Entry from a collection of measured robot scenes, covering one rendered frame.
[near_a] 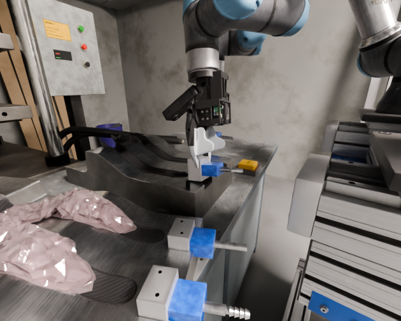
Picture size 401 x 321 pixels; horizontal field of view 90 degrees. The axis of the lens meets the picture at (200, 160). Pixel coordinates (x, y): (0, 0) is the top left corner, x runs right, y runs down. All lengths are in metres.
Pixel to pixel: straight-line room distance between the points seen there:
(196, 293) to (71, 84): 1.12
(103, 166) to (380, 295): 0.62
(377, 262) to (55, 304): 0.40
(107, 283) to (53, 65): 1.03
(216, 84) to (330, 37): 2.20
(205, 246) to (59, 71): 1.07
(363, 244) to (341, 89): 2.28
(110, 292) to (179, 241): 0.11
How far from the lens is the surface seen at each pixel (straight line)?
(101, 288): 0.35
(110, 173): 0.63
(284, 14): 0.50
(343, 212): 0.32
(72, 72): 1.26
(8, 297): 0.35
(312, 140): 2.63
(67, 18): 1.31
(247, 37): 0.61
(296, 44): 2.65
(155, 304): 0.28
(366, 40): 0.92
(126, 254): 0.38
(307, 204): 0.32
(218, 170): 0.47
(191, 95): 0.49
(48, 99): 1.04
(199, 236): 0.37
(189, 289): 0.30
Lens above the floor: 1.11
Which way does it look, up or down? 20 degrees down
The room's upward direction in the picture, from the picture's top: straight up
